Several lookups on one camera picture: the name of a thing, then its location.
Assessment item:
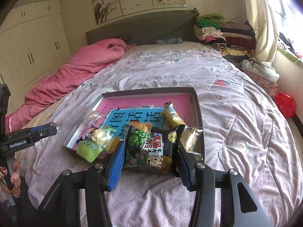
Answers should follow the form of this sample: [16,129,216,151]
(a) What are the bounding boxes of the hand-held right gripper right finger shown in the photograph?
[176,142,269,227]

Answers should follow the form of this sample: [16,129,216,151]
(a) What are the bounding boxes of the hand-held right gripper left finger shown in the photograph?
[39,141,127,227]

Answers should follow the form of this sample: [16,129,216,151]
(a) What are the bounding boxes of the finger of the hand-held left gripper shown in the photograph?
[22,122,57,134]
[31,127,59,143]

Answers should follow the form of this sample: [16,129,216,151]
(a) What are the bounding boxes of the green pastry packet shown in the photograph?
[76,139,106,163]

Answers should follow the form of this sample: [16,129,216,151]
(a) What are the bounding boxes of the clear crispy rice packet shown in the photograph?
[183,127,204,154]

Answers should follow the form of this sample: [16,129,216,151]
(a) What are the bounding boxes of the clear green cake packet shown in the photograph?
[91,125,120,152]

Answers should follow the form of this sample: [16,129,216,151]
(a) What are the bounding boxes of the black green pea packet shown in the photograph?
[123,124,186,178]

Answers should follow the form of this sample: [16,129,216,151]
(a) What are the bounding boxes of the blue cookie packet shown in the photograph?
[76,129,94,145]

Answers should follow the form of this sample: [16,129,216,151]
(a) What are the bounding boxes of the clear pastry packet pink print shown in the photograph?
[82,112,102,133]

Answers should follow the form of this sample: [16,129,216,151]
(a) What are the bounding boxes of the orange clear cracker packet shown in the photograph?
[129,120,153,133]

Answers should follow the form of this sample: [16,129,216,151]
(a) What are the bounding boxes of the yellow snack packet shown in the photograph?
[162,102,188,129]

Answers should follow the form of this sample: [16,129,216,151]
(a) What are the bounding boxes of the dark cardboard box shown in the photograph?
[63,87,205,161]

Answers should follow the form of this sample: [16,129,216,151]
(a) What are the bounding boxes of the person's left hand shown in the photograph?
[0,159,23,199]

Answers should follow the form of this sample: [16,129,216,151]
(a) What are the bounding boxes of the pink quilt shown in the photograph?
[5,38,127,133]

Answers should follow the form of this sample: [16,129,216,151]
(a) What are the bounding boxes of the floral grey quilt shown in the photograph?
[14,41,303,227]

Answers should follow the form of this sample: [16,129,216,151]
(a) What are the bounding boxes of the pink book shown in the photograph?
[76,93,193,152]

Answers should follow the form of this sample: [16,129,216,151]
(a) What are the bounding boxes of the cream wardrobe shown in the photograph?
[0,0,71,93]

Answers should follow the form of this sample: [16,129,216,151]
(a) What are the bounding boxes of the pink floral cloth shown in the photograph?
[244,70,280,98]

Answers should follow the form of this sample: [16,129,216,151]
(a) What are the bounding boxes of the red plastic bag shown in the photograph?
[275,91,297,119]

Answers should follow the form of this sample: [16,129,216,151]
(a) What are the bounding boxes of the white bag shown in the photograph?
[240,57,280,82]

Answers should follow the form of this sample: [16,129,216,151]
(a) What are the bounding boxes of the dark patterned pillow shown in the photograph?
[155,37,183,45]

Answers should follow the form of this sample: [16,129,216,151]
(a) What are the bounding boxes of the stack of folded clothes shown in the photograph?
[194,12,257,57]

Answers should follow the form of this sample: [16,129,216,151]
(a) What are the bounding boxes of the grey headboard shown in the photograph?
[85,9,198,46]

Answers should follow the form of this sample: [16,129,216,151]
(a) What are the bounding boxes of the clothes on window sill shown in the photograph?
[277,32,303,58]

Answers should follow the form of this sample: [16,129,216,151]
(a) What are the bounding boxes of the cream curtain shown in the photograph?
[245,0,280,63]

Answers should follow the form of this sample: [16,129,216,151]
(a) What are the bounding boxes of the window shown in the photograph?
[263,0,303,43]

